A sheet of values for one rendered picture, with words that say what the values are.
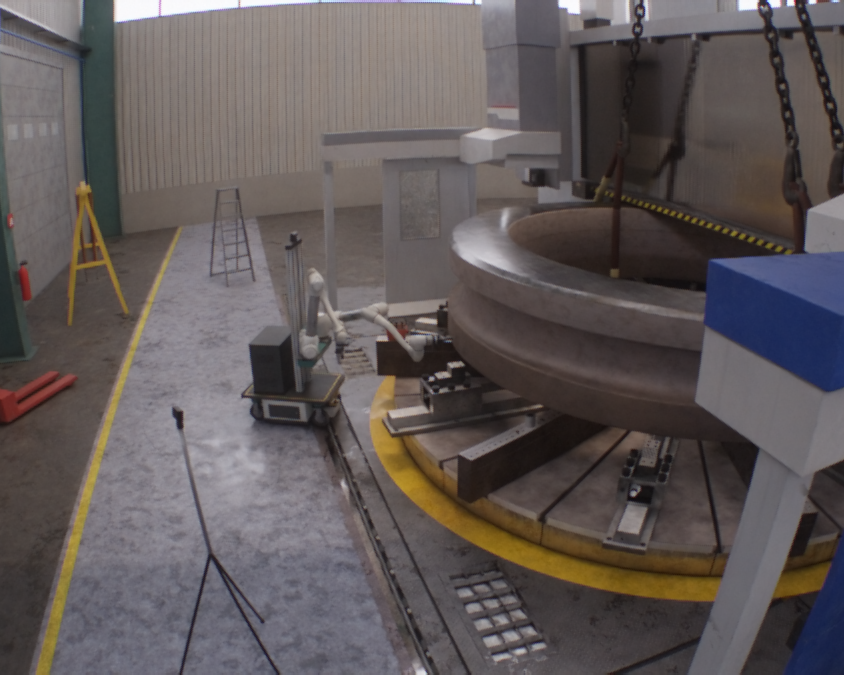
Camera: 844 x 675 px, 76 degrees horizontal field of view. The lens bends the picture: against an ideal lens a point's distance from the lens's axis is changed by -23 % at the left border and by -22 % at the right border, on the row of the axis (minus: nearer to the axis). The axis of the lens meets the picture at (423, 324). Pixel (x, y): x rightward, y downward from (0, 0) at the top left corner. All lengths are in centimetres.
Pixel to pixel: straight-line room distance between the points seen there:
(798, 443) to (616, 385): 336
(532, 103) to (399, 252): 294
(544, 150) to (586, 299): 435
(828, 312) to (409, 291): 876
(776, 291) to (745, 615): 89
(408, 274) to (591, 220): 290
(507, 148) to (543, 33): 172
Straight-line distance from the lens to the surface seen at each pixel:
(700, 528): 477
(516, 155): 863
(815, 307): 142
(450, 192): 971
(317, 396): 655
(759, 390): 159
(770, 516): 167
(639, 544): 445
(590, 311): 460
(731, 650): 198
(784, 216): 678
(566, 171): 1009
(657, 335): 448
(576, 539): 477
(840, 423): 156
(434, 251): 978
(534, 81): 873
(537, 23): 881
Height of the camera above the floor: 304
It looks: 19 degrees down
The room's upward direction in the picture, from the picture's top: 1 degrees counter-clockwise
